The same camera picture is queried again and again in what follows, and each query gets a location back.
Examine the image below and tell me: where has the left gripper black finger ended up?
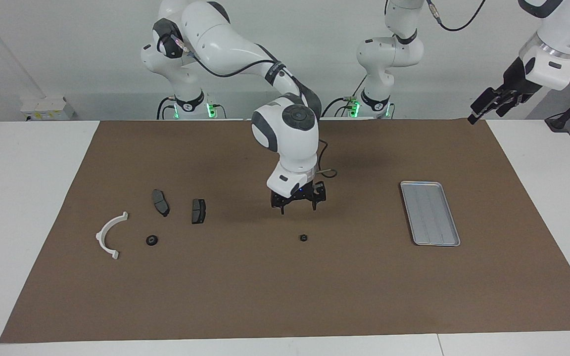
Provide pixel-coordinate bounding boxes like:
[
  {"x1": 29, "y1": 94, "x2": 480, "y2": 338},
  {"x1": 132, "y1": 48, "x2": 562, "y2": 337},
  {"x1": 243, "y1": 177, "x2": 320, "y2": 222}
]
[
  {"x1": 468, "y1": 89, "x2": 506, "y2": 124},
  {"x1": 496, "y1": 96, "x2": 518, "y2": 118}
]

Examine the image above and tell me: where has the white semicircular bracket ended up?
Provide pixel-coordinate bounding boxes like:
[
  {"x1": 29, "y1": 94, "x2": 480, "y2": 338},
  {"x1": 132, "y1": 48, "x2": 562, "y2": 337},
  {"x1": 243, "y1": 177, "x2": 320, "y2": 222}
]
[{"x1": 95, "y1": 212, "x2": 129, "y2": 260}]

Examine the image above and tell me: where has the brown table mat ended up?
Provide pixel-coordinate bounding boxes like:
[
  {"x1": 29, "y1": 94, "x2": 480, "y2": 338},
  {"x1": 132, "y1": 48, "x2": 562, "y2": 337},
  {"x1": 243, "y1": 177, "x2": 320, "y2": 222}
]
[{"x1": 0, "y1": 119, "x2": 570, "y2": 344}]

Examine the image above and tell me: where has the silver metal tray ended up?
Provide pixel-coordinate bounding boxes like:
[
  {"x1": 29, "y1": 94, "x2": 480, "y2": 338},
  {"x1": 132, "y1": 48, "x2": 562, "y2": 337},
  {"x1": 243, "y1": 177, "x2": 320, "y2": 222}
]
[{"x1": 400, "y1": 180, "x2": 461, "y2": 247}]

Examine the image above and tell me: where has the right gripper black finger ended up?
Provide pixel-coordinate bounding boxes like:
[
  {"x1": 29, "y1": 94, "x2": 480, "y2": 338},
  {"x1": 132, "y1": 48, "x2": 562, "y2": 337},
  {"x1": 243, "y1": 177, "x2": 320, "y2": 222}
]
[
  {"x1": 271, "y1": 193, "x2": 291, "y2": 215},
  {"x1": 312, "y1": 181, "x2": 327, "y2": 211}
]

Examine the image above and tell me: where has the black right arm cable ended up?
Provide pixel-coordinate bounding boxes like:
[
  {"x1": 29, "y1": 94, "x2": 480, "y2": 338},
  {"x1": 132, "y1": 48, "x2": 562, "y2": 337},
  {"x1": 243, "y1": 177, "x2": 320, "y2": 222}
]
[{"x1": 186, "y1": 42, "x2": 337, "y2": 178}]

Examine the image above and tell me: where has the short dark brake pad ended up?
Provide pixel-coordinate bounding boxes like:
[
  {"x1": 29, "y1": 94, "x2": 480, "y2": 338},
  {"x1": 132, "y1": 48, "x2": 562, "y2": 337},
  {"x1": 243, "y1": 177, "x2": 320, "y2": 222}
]
[{"x1": 191, "y1": 199, "x2": 207, "y2": 225}]

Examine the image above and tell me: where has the black base cable bundle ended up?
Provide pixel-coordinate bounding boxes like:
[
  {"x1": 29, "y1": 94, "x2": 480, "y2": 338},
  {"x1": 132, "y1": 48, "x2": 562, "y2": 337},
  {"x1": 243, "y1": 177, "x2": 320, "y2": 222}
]
[
  {"x1": 156, "y1": 95, "x2": 226, "y2": 120},
  {"x1": 321, "y1": 95, "x2": 360, "y2": 119}
]

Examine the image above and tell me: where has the long dark brake pad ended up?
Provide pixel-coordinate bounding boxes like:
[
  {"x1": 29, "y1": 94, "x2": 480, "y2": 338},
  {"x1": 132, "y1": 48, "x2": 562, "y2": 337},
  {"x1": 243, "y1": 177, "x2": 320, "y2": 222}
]
[{"x1": 152, "y1": 189, "x2": 171, "y2": 218}]

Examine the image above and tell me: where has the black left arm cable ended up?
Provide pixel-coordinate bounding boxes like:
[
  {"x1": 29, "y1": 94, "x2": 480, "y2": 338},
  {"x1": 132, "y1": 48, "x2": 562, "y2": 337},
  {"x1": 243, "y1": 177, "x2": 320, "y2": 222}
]
[{"x1": 426, "y1": 0, "x2": 486, "y2": 32}]

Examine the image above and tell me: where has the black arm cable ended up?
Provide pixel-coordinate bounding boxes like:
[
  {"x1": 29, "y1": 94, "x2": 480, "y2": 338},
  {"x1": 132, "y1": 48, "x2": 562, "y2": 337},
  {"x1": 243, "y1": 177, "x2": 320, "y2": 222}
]
[
  {"x1": 426, "y1": 0, "x2": 486, "y2": 32},
  {"x1": 186, "y1": 42, "x2": 337, "y2": 178}
]

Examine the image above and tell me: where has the white power box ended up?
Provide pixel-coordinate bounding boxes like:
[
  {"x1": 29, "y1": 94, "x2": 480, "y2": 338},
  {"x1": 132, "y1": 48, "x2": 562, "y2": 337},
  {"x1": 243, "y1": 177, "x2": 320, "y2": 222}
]
[{"x1": 20, "y1": 96, "x2": 75, "y2": 122}]

